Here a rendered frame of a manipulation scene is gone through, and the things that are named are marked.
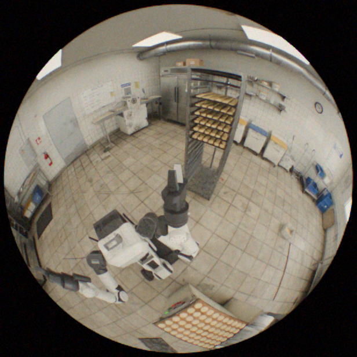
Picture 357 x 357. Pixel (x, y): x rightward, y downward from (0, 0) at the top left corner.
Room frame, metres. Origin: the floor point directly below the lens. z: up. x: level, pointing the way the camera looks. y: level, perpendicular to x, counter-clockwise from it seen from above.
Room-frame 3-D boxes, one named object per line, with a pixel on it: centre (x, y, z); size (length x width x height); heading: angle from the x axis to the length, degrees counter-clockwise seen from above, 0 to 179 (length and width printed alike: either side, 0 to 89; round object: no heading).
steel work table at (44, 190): (0.24, 4.47, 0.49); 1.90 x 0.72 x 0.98; 141
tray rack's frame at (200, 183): (1.27, -0.44, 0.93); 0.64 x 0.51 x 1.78; 149
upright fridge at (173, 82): (3.96, -0.22, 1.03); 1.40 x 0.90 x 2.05; 51
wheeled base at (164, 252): (0.09, 0.36, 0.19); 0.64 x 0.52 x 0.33; 42
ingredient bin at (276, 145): (2.13, -2.67, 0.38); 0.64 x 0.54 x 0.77; 138
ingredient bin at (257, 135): (2.54, -2.17, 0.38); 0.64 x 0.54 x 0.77; 140
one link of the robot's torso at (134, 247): (0.08, 0.35, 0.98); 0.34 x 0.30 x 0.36; 132
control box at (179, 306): (-0.45, 0.01, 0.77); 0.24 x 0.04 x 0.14; 132
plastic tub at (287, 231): (0.04, -2.07, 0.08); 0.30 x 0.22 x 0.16; 37
